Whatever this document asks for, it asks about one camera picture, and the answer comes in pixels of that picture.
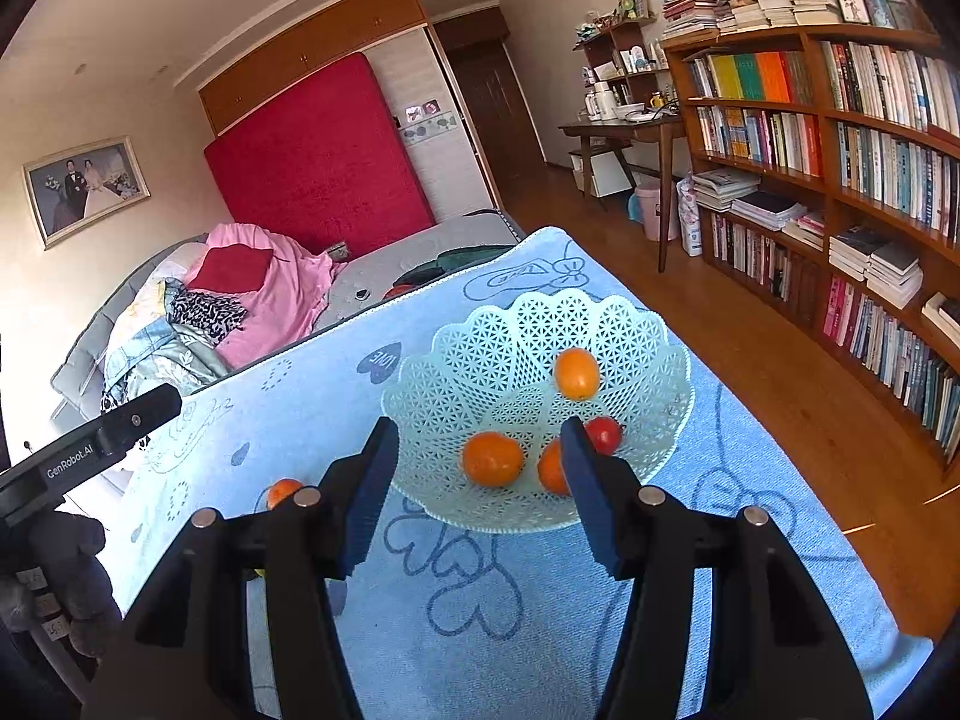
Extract light green plastic basket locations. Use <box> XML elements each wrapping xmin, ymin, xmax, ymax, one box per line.
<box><xmin>381</xmin><ymin>289</ymin><xmax>695</xmax><ymax>535</ymax></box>

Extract white kettle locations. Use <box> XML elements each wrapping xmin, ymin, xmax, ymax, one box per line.
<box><xmin>585</xmin><ymin>81</ymin><xmax>620</xmax><ymax>121</ymax></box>

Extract dark green cloth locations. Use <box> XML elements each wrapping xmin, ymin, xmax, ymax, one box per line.
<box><xmin>409</xmin><ymin>244</ymin><xmax>518</xmax><ymax>286</ymax></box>

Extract floral light blue quilt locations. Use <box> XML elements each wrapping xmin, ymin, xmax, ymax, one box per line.
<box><xmin>101</xmin><ymin>277</ymin><xmax>233</xmax><ymax>406</ymax></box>

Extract wooden desk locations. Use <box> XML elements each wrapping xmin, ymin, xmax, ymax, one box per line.
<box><xmin>559</xmin><ymin>116</ymin><xmax>687</xmax><ymax>271</ymax></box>

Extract pink trash bin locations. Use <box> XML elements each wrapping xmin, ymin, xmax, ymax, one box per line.
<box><xmin>636</xmin><ymin>184</ymin><xmax>680</xmax><ymax>242</ymax></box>

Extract framed wedding photo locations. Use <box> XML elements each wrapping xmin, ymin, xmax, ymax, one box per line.
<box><xmin>22</xmin><ymin>136</ymin><xmax>149</xmax><ymax>250</ymax></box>

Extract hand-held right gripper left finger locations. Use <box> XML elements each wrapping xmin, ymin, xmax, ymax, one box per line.
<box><xmin>81</xmin><ymin>416</ymin><xmax>400</xmax><ymax>720</ymax></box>

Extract person's left hand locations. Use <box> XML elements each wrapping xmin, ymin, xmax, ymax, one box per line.
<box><xmin>0</xmin><ymin>512</ymin><xmax>122</xmax><ymax>659</ymax></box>

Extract grey bed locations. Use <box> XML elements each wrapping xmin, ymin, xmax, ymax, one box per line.
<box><xmin>49</xmin><ymin>210</ymin><xmax>526</xmax><ymax>421</ymax></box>

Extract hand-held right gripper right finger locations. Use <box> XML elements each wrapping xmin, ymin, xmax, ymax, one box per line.
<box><xmin>559</xmin><ymin>416</ymin><xmax>875</xmax><ymax>720</ymax></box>

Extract pink blanket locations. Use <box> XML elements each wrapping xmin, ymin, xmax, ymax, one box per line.
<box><xmin>187</xmin><ymin>223</ymin><xmax>346</xmax><ymax>368</ymax></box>

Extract wooden bookshelf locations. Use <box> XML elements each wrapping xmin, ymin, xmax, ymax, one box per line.
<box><xmin>660</xmin><ymin>24</ymin><xmax>960</xmax><ymax>481</ymax></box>

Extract small red tomato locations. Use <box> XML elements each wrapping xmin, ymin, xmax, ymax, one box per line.
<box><xmin>585</xmin><ymin>416</ymin><xmax>623</xmax><ymax>457</ymax></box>

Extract dark brown door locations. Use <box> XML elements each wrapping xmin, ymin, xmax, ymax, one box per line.
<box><xmin>435</xmin><ymin>6</ymin><xmax>548</xmax><ymax>166</ymax></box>

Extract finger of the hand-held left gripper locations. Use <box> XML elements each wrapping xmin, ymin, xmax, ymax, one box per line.
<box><xmin>94</xmin><ymin>382</ymin><xmax>183</xmax><ymax>460</ymax></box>

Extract rows of shelved books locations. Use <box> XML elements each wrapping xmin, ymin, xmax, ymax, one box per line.
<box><xmin>686</xmin><ymin>41</ymin><xmax>960</xmax><ymax>458</ymax></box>

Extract red upright mattress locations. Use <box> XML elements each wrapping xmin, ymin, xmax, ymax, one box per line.
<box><xmin>204</xmin><ymin>52</ymin><xmax>437</xmax><ymax>260</ymax></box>

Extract wooden wardrobe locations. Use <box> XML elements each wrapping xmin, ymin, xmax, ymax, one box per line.
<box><xmin>199</xmin><ymin>0</ymin><xmax>518</xmax><ymax>241</ymax></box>

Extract blue printed towel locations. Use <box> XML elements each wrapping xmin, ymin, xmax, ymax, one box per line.
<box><xmin>101</xmin><ymin>226</ymin><xmax>935</xmax><ymax>720</ymax></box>

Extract black white patterned cloth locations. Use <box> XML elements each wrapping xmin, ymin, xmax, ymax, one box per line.
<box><xmin>169</xmin><ymin>291</ymin><xmax>247</xmax><ymax>342</ymax></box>

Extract white bag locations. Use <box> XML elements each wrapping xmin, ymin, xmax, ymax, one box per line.
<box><xmin>677</xmin><ymin>176</ymin><xmax>706</xmax><ymax>256</ymax></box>

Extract white storage box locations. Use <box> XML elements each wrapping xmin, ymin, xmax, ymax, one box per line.
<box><xmin>570</xmin><ymin>146</ymin><xmax>638</xmax><ymax>200</ymax></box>

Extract small wooden desk shelf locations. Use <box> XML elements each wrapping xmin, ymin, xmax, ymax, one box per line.
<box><xmin>574</xmin><ymin>15</ymin><xmax>672</xmax><ymax>121</ymax></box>

